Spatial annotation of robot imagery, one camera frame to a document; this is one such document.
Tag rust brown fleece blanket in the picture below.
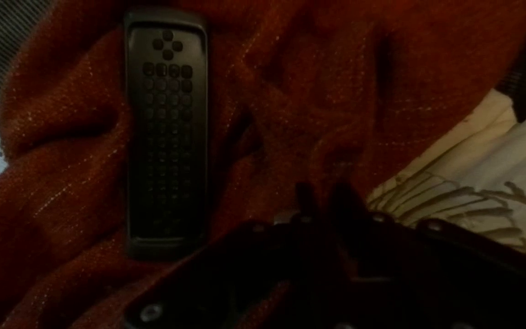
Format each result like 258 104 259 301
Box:
0 0 526 329

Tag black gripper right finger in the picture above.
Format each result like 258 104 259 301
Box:
327 179 369 230

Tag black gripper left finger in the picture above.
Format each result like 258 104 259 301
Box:
294 179 323 228

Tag black remote control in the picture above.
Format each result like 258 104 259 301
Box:
121 7 212 261

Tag white shell print pillow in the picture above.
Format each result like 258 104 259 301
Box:
364 89 526 265

